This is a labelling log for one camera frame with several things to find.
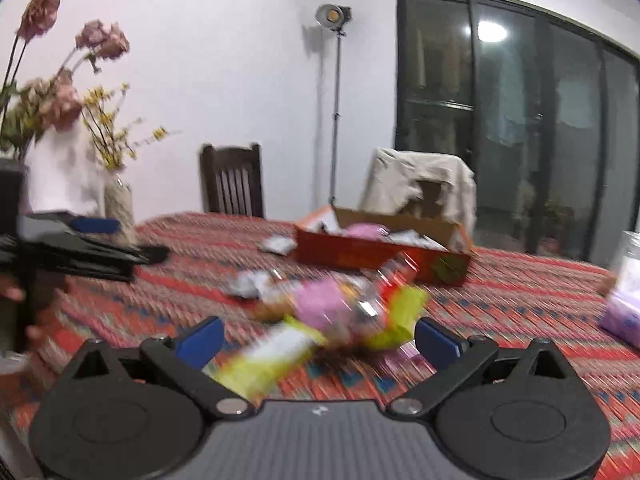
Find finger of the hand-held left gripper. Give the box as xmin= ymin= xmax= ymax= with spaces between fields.
xmin=22 ymin=211 xmax=122 ymax=242
xmin=20 ymin=236 xmax=171 ymax=282

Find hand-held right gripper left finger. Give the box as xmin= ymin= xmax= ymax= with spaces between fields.
xmin=59 ymin=316 xmax=252 ymax=422

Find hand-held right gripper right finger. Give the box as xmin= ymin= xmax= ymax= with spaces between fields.
xmin=391 ymin=316 xmax=582 ymax=419

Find red cardboard box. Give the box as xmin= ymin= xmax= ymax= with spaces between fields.
xmin=294 ymin=205 xmax=473 ymax=287

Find pile of snack packets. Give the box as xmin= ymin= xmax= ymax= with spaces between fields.
xmin=210 ymin=220 xmax=451 ymax=401

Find person's left hand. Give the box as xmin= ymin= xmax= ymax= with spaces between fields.
xmin=0 ymin=285 xmax=49 ymax=344

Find small floral ceramic vase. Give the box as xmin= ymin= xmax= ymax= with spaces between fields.
xmin=102 ymin=172 xmax=138 ymax=247

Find yellow flower sprigs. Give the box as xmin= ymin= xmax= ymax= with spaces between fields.
xmin=80 ymin=84 xmax=182 ymax=173

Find dried pink flower bouquet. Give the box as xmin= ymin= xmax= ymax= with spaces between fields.
xmin=0 ymin=0 xmax=132 ymax=161

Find dark wooden chair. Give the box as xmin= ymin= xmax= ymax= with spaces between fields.
xmin=199 ymin=142 xmax=265 ymax=219

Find brown chair under jacket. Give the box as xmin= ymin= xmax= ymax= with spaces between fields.
xmin=405 ymin=180 xmax=451 ymax=218

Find beige jacket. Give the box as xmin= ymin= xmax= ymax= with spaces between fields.
xmin=359 ymin=147 xmax=477 ymax=241

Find purple tissue pack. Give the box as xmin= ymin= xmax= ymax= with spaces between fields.
xmin=599 ymin=280 xmax=640 ymax=350

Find black framed sliding glass door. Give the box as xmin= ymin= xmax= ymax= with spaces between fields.
xmin=395 ymin=0 xmax=640 ymax=263

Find studio light on stand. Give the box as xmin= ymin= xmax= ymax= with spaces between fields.
xmin=314 ymin=3 xmax=353 ymax=208

